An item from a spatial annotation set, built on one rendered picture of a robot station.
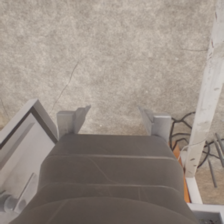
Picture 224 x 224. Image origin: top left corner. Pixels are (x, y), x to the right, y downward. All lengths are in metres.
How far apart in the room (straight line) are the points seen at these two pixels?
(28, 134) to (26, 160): 0.05
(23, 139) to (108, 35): 0.72
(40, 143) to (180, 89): 0.87
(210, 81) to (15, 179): 0.72
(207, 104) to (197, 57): 0.27
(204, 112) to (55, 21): 0.87
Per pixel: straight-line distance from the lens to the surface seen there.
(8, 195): 0.27
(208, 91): 0.78
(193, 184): 1.32
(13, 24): 1.11
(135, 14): 0.86
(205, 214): 0.68
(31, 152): 0.31
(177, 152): 1.29
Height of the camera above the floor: 0.85
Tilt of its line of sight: 49 degrees down
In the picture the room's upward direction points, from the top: 167 degrees counter-clockwise
